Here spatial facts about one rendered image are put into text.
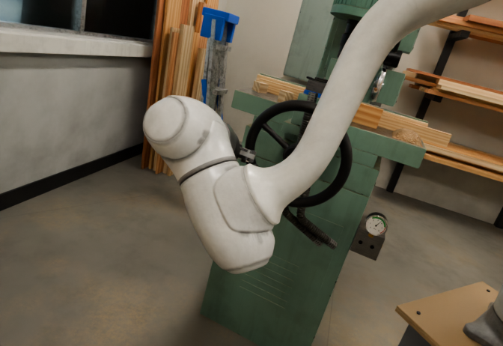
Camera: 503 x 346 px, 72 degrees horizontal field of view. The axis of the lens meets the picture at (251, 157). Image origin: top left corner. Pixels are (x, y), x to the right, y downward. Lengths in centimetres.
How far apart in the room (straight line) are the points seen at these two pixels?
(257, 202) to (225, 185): 5
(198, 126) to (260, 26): 318
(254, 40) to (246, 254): 326
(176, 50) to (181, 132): 196
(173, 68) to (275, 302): 165
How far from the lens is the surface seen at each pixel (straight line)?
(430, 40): 357
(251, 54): 367
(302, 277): 127
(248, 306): 141
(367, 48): 53
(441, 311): 93
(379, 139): 107
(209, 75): 197
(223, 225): 50
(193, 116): 51
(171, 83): 245
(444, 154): 319
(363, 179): 109
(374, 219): 107
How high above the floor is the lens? 107
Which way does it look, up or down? 18 degrees down
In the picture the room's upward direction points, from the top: 15 degrees clockwise
